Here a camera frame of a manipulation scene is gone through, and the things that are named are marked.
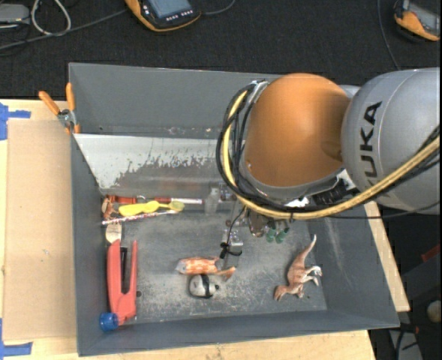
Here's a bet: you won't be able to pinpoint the orange and white packet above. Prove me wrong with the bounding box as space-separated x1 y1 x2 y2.
174 256 237 282

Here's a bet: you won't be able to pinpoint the brown cardboard board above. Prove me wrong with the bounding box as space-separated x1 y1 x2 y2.
2 119 80 341

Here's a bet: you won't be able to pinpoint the red and white marker pen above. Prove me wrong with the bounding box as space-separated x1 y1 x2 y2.
153 197 204 206

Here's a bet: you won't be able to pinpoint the black and white toy animal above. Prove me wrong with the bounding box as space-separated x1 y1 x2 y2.
188 273 221 300

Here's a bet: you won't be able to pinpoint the red and white striped stick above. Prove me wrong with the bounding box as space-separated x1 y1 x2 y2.
101 209 179 227

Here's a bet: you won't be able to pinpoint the yellow sunglasses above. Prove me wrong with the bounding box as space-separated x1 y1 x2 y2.
118 199 186 218

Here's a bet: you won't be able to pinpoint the blue bottle cap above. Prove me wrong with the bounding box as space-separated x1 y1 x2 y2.
98 311 120 333

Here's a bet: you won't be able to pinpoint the red pliers tool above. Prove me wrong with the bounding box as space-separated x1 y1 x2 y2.
106 238 140 324

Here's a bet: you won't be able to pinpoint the small brown toy animal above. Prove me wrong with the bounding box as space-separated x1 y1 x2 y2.
101 196 119 219

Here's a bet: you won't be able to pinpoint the clear glass cup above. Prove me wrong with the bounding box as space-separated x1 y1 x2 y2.
204 187 222 214

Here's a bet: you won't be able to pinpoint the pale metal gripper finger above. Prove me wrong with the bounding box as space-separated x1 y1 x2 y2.
220 229 245 275

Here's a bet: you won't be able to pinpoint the brown toy dinosaur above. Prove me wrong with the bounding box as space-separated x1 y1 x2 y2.
272 234 323 302

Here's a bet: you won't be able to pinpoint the black cylinder on white bracket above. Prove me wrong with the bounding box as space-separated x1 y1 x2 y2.
283 180 356 209

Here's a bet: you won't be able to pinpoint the grey metal bin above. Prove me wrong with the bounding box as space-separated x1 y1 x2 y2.
67 62 401 358

